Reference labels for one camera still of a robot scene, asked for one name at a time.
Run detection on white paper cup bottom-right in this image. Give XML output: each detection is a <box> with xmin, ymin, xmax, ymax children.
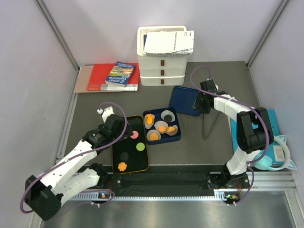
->
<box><xmin>166</xmin><ymin>125</ymin><xmax>178</xmax><ymax>136</ymax></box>

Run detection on green round cookie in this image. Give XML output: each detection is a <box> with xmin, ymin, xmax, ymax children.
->
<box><xmin>136</xmin><ymin>142</ymin><xmax>145</xmax><ymax>152</ymax></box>

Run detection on white paper cup bottom-left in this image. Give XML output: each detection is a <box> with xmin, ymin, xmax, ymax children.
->
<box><xmin>147</xmin><ymin>130</ymin><xmax>161</xmax><ymax>142</ymax></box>

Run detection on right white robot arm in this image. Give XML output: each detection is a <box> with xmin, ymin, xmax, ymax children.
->
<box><xmin>193</xmin><ymin>80</ymin><xmax>274</xmax><ymax>188</ymax></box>

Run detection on white paper cup top-right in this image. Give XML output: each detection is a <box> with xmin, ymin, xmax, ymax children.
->
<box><xmin>161</xmin><ymin>110</ymin><xmax>176</xmax><ymax>123</ymax></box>

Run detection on blue tin lid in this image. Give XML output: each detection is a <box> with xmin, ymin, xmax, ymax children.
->
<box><xmin>169</xmin><ymin>86</ymin><xmax>201</xmax><ymax>116</ymax></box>

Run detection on teal folder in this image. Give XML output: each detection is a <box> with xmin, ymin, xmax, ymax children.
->
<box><xmin>230</xmin><ymin>109</ymin><xmax>284</xmax><ymax>166</ymax></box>

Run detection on orange small flower cookie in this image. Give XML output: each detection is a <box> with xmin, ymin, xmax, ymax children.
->
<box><xmin>167</xmin><ymin>126</ymin><xmax>175</xmax><ymax>133</ymax></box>

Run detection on white paper cup centre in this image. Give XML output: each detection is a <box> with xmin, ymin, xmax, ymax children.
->
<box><xmin>154</xmin><ymin>121</ymin><xmax>169</xmax><ymax>131</ymax></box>

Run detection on teal cat-ear headphones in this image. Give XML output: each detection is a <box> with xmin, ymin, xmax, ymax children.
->
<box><xmin>253</xmin><ymin>135</ymin><xmax>297</xmax><ymax>171</ymax></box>

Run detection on black cookie tray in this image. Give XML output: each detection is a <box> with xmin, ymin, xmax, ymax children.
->
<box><xmin>112</xmin><ymin>115</ymin><xmax>149</xmax><ymax>174</ymax></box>

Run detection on white stacked drawer box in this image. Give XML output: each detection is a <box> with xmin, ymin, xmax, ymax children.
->
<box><xmin>137</xmin><ymin>25</ymin><xmax>188</xmax><ymax>86</ymax></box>

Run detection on blue paperback book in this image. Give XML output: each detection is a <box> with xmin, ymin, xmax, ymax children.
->
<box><xmin>105</xmin><ymin>62</ymin><xmax>136</xmax><ymax>87</ymax></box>

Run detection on pink round cookie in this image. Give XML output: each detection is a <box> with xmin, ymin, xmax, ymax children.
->
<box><xmin>131</xmin><ymin>130</ymin><xmax>139</xmax><ymax>139</ymax></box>

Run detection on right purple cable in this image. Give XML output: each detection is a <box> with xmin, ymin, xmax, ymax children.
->
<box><xmin>190</xmin><ymin>66</ymin><xmax>270</xmax><ymax>205</ymax></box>

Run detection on white spiral notebook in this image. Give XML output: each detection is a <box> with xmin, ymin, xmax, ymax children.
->
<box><xmin>143</xmin><ymin>30</ymin><xmax>194</xmax><ymax>57</ymax></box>

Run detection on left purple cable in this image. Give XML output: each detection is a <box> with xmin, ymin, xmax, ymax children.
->
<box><xmin>19</xmin><ymin>102</ymin><xmax>129</xmax><ymax>213</ymax></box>

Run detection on orange flower cookie bottom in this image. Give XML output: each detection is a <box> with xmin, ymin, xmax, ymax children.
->
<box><xmin>118</xmin><ymin>162</ymin><xmax>127</xmax><ymax>172</ymax></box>

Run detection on orange round cookie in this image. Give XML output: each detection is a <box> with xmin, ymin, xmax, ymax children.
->
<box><xmin>158</xmin><ymin>125</ymin><xmax>167</xmax><ymax>134</ymax></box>
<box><xmin>149</xmin><ymin>133</ymin><xmax>159</xmax><ymax>141</ymax></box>

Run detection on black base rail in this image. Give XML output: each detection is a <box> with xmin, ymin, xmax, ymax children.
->
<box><xmin>107</xmin><ymin>165</ymin><xmax>222</xmax><ymax>197</ymax></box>

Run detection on red book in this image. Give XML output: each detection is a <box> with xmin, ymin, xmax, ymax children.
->
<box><xmin>86</xmin><ymin>63</ymin><xmax>139</xmax><ymax>92</ymax></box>

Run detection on white paper cup top-left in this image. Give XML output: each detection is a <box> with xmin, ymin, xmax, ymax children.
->
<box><xmin>144</xmin><ymin>114</ymin><xmax>155</xmax><ymax>129</ymax></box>

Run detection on black sandwich cookie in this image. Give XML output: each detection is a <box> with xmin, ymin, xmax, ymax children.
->
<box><xmin>120</xmin><ymin>152</ymin><xmax>129</xmax><ymax>161</ymax></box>

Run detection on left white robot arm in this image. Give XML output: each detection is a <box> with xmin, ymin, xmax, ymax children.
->
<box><xmin>24</xmin><ymin>114</ymin><xmax>133</xmax><ymax>221</ymax></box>

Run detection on orange flower cookie top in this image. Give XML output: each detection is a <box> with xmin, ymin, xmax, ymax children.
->
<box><xmin>146</xmin><ymin>114</ymin><xmax>154</xmax><ymax>125</ymax></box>

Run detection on blue cookie tin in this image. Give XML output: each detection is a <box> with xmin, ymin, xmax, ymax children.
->
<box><xmin>143</xmin><ymin>107</ymin><xmax>181</xmax><ymax>145</ymax></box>

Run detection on orange round cookie bottom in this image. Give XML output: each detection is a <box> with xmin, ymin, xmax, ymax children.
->
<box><xmin>149</xmin><ymin>133</ymin><xmax>159</xmax><ymax>141</ymax></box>

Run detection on grey metal tongs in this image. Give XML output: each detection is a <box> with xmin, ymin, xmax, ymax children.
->
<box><xmin>202</xmin><ymin>113</ymin><xmax>222</xmax><ymax>141</ymax></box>

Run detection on purple cable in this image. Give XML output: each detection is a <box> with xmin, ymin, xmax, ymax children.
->
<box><xmin>19</xmin><ymin>102</ymin><xmax>129</xmax><ymax>213</ymax></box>
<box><xmin>190</xmin><ymin>66</ymin><xmax>270</xmax><ymax>205</ymax></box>

